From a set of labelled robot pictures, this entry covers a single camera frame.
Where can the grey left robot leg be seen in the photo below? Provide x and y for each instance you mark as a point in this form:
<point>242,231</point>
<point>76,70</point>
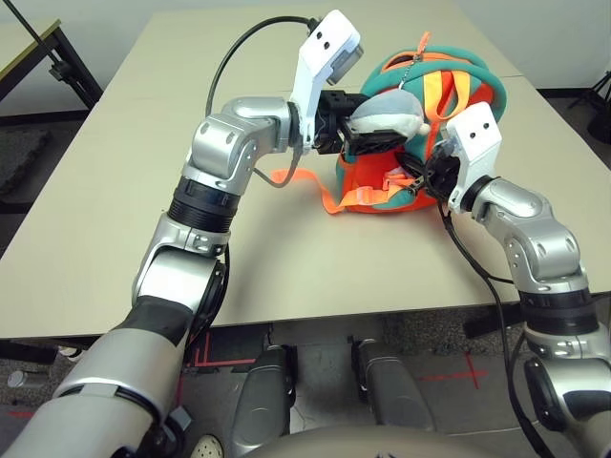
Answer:
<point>262,396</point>

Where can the grey square pad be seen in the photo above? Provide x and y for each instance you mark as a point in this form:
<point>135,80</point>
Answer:
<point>182,415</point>

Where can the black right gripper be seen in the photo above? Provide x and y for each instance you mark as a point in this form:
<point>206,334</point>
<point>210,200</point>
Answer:
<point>444,174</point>

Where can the orange and teal backpack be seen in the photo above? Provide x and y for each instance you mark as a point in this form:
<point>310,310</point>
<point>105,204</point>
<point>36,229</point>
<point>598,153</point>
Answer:
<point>372,172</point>

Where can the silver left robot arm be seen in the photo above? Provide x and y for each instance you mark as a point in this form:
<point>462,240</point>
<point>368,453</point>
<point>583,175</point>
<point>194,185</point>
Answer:
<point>229,138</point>

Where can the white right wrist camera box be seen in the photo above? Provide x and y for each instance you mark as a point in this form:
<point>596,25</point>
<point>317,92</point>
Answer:
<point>477,138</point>

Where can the black table foot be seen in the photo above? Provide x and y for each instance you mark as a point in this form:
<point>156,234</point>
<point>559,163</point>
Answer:
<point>28,350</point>
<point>491,323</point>

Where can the black tripod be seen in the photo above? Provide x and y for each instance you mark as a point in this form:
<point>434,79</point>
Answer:
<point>601,88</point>

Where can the grey plush shark toy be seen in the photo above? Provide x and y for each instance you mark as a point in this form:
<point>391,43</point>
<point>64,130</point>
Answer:
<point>391,114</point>

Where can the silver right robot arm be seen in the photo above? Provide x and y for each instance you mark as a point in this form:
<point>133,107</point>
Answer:
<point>534,214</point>

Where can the silver round cap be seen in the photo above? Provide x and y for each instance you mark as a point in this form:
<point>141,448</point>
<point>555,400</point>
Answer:
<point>18,379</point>

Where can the grey right robot leg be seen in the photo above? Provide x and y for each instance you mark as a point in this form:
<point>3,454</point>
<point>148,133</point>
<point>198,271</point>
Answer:
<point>391,386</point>

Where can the black round bag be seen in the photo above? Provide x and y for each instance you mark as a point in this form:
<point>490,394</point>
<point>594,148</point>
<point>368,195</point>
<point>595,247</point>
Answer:
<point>601,125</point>

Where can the black framed side table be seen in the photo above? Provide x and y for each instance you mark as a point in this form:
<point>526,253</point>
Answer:
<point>28,47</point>

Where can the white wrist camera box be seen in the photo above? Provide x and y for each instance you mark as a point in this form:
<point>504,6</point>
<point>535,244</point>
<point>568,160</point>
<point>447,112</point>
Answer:
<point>329,38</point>
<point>477,138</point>

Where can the white perforated shoe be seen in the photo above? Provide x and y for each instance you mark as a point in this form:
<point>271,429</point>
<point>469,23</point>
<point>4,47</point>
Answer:
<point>209,446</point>

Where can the grey robot leg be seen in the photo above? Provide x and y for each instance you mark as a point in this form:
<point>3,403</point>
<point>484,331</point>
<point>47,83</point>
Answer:
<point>391,386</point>
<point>262,396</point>

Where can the black foam floor mat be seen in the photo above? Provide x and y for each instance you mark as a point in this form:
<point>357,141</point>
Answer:
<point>21,160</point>

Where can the black clamp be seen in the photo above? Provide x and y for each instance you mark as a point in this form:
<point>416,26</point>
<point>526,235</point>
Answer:
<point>59,70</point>

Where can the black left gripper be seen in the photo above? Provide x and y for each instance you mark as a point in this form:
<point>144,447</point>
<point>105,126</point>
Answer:
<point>334,112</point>

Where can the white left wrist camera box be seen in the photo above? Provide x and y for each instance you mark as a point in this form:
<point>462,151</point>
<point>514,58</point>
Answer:
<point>329,38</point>

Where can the beige robot torso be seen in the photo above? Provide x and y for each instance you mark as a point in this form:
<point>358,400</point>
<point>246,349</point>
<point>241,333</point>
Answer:
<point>367,446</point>

